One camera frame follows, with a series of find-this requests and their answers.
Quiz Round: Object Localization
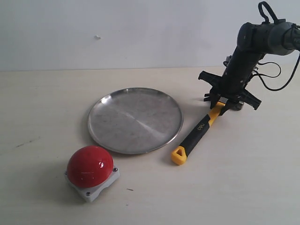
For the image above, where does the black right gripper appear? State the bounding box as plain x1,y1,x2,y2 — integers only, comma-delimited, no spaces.
198,71,261,116

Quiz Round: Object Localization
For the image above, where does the red dome push button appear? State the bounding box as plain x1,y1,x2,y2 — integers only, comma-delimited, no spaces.
64,146,120,203

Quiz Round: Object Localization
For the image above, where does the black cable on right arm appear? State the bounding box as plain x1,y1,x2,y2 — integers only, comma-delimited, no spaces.
255,1,300,91

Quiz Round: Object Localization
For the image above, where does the yellow black claw hammer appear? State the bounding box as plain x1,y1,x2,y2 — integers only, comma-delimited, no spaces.
171,102,225,165

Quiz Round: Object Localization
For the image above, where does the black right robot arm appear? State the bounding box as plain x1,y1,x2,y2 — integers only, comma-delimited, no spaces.
198,22,300,114

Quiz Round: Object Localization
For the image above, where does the round steel plate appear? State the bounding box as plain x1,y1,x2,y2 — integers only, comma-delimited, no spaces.
87,87,184,155

